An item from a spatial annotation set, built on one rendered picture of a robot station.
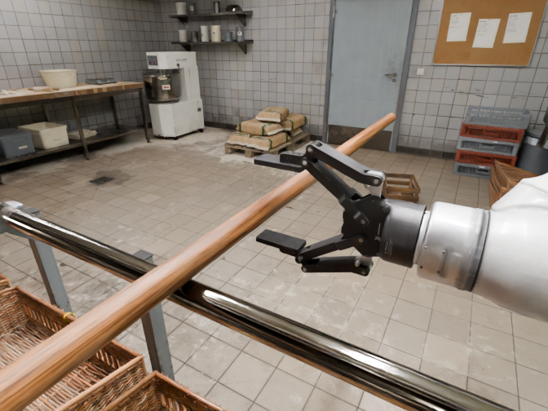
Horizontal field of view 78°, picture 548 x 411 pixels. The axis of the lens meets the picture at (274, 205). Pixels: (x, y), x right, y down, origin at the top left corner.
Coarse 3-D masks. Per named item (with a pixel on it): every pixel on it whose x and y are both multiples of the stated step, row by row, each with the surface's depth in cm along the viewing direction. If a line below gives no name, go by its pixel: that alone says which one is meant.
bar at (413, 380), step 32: (0, 224) 52; (32, 224) 47; (96, 256) 41; (128, 256) 40; (64, 288) 114; (192, 288) 35; (160, 320) 87; (224, 320) 32; (256, 320) 31; (288, 320) 30; (160, 352) 90; (288, 352) 29; (320, 352) 28; (352, 352) 27; (352, 384) 27; (384, 384) 25; (416, 384) 25; (448, 384) 25
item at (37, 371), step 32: (384, 128) 99; (288, 192) 50; (224, 224) 40; (256, 224) 43; (192, 256) 34; (128, 288) 29; (160, 288) 31; (96, 320) 26; (128, 320) 28; (32, 352) 23; (64, 352) 24; (0, 384) 21; (32, 384) 22
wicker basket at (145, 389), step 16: (144, 384) 74; (160, 384) 77; (176, 384) 73; (112, 400) 68; (128, 400) 70; (144, 400) 75; (160, 400) 80; (176, 400) 76; (192, 400) 72; (208, 400) 70
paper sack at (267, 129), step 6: (258, 120) 482; (240, 126) 473; (246, 126) 465; (252, 126) 460; (258, 126) 454; (264, 126) 449; (270, 126) 453; (276, 126) 461; (246, 132) 470; (252, 132) 463; (258, 132) 457; (264, 132) 451; (270, 132) 451; (276, 132) 459
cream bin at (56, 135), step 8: (24, 128) 423; (32, 128) 446; (40, 128) 455; (56, 128) 427; (64, 128) 436; (32, 136) 424; (40, 136) 415; (48, 136) 422; (56, 136) 430; (64, 136) 439; (40, 144) 423; (48, 144) 424; (56, 144) 433; (64, 144) 442
